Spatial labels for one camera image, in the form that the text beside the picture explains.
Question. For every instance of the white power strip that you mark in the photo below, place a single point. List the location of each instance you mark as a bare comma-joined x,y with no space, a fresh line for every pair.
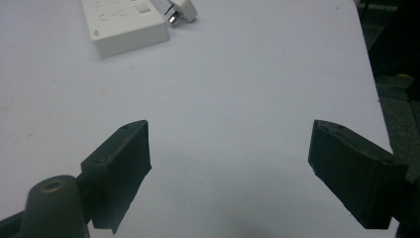
124,24

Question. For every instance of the white plug adapter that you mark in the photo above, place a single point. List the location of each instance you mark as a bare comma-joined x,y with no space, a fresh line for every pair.
178,9

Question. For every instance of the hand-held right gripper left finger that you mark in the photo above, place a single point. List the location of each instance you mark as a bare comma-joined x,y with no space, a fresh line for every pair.
119,172

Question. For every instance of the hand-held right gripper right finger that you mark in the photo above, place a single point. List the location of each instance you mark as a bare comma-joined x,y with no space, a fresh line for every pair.
356,175

